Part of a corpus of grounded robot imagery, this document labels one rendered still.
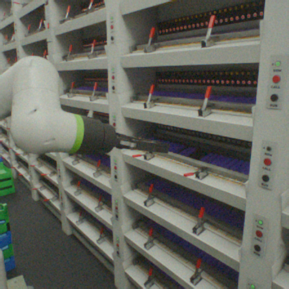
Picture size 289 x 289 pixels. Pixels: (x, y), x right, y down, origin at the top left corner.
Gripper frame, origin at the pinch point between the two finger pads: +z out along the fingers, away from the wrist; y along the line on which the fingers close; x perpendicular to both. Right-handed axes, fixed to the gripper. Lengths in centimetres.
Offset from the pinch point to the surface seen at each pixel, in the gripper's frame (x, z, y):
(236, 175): 3.5, 19.4, -16.2
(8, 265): 89, -5, 94
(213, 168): 3.7, 19.4, -7.7
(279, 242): 17.0, 19.5, -32.5
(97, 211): 46, 27, 64
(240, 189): 7.1, 18.1, -19.4
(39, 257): 87, 13, 96
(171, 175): 10.0, 16.5, 6.5
